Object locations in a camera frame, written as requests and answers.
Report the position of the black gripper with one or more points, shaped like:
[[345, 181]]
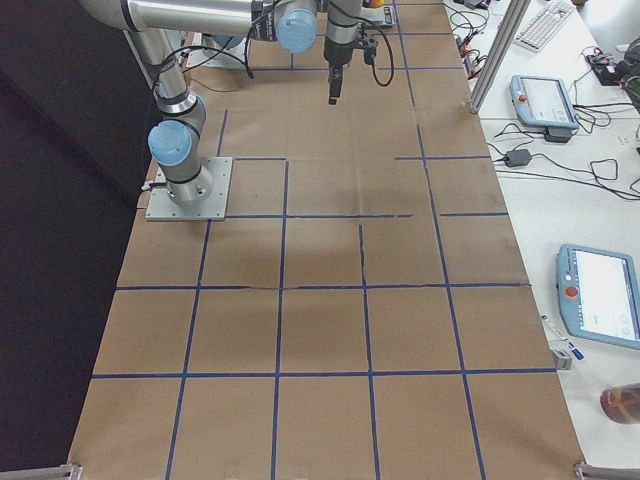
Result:
[[334, 53]]

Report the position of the silver digital kitchen scale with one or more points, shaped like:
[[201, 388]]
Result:
[[383, 17]]

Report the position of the black power adapter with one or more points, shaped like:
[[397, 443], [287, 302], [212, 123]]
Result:
[[517, 158]]

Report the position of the far teach pendant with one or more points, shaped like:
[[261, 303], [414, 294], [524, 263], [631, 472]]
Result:
[[542, 102]]

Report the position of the teach pendant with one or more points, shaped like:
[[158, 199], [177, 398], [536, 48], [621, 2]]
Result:
[[598, 295], [542, 102]]

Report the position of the white keyboard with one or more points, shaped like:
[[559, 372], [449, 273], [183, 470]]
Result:
[[543, 26]]

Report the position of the black curtain panel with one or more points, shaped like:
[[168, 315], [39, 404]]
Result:
[[75, 110]]

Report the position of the near teach pendant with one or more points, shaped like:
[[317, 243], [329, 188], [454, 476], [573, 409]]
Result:
[[598, 295]]

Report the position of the brown glass bottle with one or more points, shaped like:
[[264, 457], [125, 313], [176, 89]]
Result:
[[621, 404]]

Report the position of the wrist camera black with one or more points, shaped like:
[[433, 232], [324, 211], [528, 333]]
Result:
[[368, 45]]

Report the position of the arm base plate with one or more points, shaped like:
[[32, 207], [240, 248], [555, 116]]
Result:
[[204, 198], [220, 57]]

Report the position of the aluminium frame post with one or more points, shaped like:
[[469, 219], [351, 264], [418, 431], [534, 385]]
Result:
[[504, 36]]

